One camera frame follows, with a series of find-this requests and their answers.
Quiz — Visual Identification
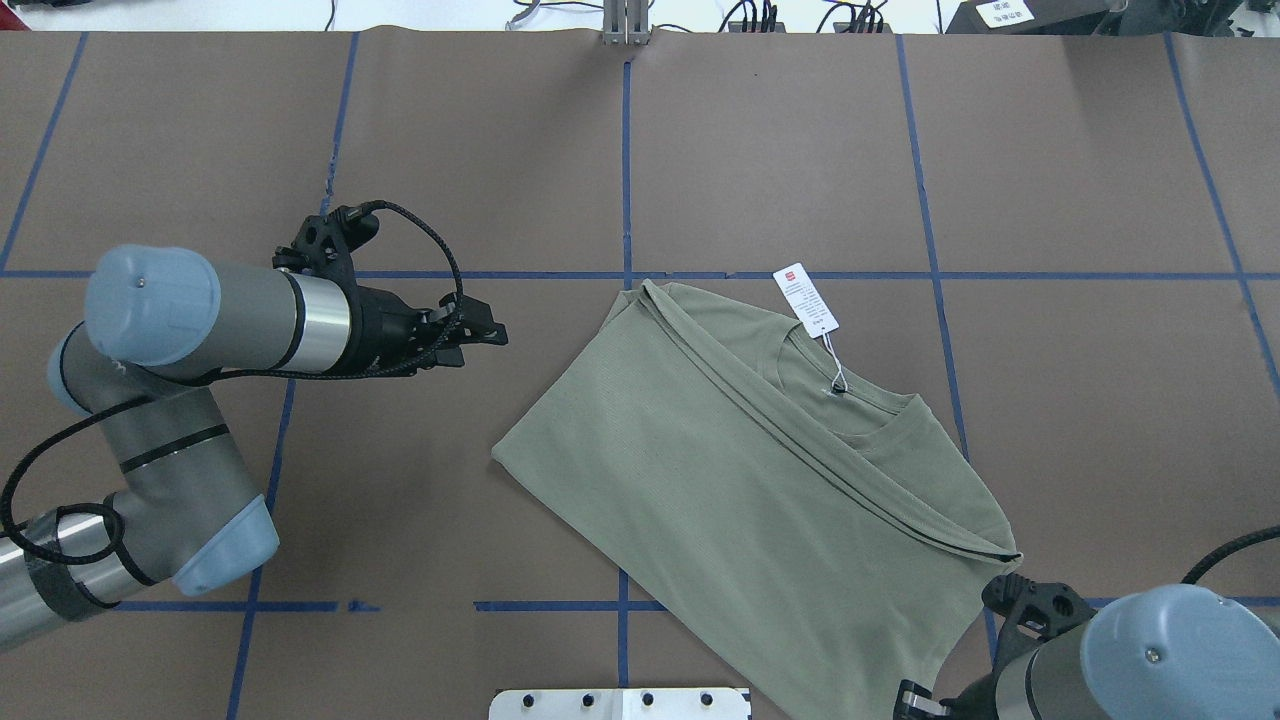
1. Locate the olive green long-sleeve shirt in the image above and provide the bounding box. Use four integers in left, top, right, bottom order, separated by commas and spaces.
493, 282, 1021, 719

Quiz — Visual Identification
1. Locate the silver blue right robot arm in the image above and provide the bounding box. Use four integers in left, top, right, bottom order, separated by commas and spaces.
891, 573, 1279, 719

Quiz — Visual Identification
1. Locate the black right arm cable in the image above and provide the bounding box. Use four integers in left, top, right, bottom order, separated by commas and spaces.
1181, 527, 1280, 585

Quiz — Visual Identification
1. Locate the aluminium frame post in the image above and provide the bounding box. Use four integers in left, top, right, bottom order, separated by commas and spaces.
600, 0, 652, 46

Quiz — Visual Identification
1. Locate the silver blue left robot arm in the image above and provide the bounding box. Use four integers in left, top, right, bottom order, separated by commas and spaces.
1, 200, 508, 651

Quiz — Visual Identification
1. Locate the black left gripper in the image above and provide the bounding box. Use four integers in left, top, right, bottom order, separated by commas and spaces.
271, 205, 509, 379

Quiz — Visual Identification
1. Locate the white paper hang tag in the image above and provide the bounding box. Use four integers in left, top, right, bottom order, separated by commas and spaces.
772, 263, 840, 340

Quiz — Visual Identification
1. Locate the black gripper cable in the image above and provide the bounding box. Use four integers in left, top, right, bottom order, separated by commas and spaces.
0, 200, 466, 611

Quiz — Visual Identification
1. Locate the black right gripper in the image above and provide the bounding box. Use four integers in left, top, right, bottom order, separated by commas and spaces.
893, 573, 1100, 719

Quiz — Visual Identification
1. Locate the black label printer box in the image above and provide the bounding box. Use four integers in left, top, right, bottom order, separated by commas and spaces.
943, 1, 1130, 36

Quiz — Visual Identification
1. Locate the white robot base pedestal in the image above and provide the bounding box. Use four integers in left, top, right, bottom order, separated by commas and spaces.
488, 687, 753, 719

